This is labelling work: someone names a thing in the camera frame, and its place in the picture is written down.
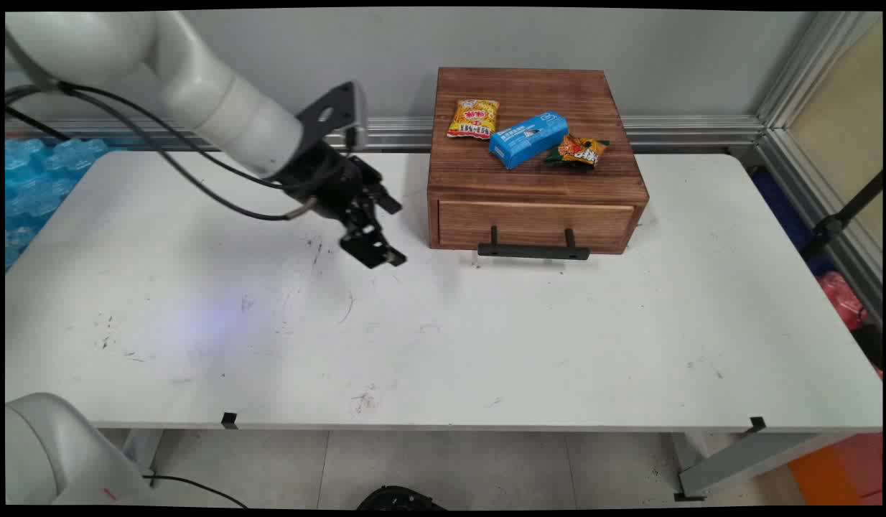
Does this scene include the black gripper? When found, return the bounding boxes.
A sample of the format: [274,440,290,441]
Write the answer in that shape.
[271,142,409,271]

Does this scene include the wooden drawer with black handle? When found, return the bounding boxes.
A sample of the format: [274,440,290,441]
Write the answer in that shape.
[437,200,636,260]

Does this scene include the yellow snack packet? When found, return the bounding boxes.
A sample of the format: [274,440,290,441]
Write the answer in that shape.
[447,98,500,141]

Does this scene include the brown wooden cabinet box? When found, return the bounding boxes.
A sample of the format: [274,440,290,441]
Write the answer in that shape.
[426,67,650,254]

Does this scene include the blue tissue pack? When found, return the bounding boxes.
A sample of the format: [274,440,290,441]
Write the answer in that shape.
[488,111,569,170]

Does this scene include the orange green snack packet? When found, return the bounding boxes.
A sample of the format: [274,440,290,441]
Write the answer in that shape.
[544,134,610,170]

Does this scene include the black round floor object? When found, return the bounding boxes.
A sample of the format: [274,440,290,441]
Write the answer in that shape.
[357,485,448,511]

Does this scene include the blue bubble wrap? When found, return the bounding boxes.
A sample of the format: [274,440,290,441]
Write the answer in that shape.
[5,138,111,271]

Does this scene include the dark blue bin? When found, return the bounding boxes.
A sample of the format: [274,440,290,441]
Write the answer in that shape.
[750,169,836,278]

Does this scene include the black stand pole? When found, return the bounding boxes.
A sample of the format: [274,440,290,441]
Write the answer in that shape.
[801,171,883,261]

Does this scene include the red plastic bag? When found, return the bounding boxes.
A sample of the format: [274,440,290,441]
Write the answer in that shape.
[816,271,869,332]

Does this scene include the orange floor box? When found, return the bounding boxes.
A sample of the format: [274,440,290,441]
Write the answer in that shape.
[788,432,883,506]

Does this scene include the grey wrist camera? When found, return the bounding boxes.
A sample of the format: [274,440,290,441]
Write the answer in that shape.
[340,81,370,154]

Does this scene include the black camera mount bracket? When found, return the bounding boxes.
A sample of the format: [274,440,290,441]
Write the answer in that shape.
[296,81,358,149]

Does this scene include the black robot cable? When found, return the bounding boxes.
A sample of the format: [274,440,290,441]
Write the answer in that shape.
[5,85,320,222]
[5,83,294,192]

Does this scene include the horizontal aluminium rail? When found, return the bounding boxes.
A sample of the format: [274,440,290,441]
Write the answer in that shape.
[5,115,765,152]

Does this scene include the black floor cable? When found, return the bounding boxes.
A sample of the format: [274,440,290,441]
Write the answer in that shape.
[144,473,251,509]

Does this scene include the aluminium corner frame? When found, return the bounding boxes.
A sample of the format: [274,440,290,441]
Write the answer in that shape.
[755,11,883,325]

